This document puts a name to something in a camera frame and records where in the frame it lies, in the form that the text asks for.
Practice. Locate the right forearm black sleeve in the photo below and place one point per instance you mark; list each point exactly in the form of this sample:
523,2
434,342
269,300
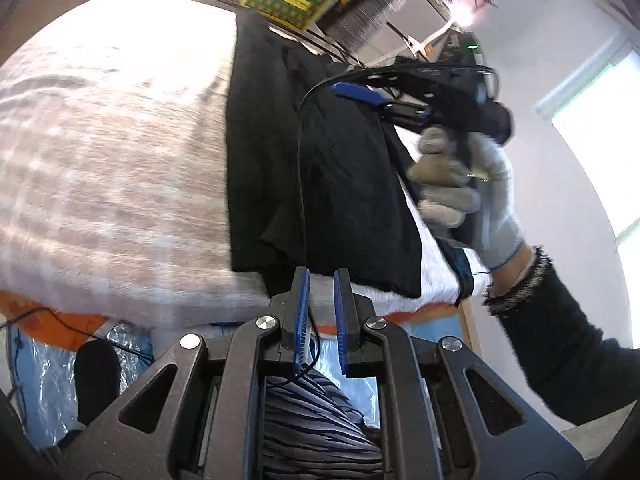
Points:
579,373

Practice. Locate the pink plaid bed blanket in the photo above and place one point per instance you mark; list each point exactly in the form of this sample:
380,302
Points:
114,169

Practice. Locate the black garment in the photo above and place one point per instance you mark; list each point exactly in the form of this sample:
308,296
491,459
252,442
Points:
317,181

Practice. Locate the white clip lamp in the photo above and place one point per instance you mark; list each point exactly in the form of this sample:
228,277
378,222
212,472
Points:
461,16

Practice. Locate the grey pleated skirt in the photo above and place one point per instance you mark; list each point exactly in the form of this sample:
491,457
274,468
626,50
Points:
312,431

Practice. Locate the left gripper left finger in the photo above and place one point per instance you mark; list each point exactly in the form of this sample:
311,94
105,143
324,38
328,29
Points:
291,309

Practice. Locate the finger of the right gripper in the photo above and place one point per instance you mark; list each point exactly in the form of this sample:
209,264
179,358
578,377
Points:
357,93

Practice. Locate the window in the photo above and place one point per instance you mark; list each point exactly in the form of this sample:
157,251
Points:
596,111

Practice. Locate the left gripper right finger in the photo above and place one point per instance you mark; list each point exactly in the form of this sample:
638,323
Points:
351,312

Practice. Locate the right hand grey glove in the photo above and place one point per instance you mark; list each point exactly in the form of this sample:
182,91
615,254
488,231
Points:
481,190

